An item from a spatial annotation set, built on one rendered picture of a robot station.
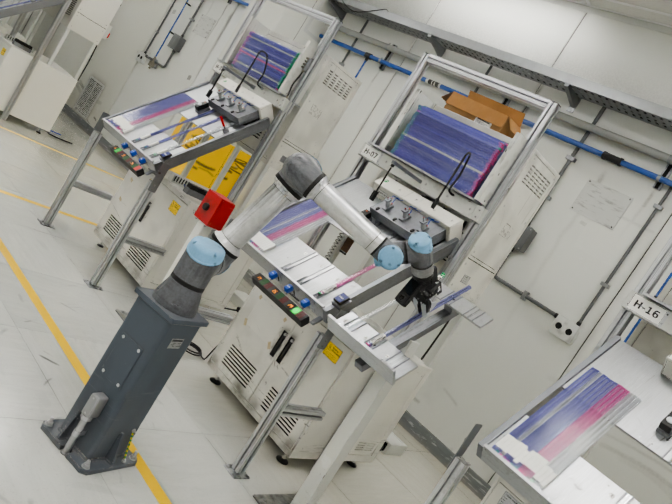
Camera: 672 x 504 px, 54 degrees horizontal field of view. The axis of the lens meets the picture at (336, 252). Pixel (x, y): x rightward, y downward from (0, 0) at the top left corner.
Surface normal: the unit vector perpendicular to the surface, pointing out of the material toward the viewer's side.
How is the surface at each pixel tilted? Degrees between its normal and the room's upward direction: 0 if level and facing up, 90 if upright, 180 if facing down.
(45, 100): 90
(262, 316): 90
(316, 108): 90
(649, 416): 44
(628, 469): 90
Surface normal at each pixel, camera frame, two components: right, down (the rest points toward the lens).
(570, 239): -0.58, -0.27
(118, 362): -0.42, -0.15
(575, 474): -0.03, -0.79
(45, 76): 0.61, 0.47
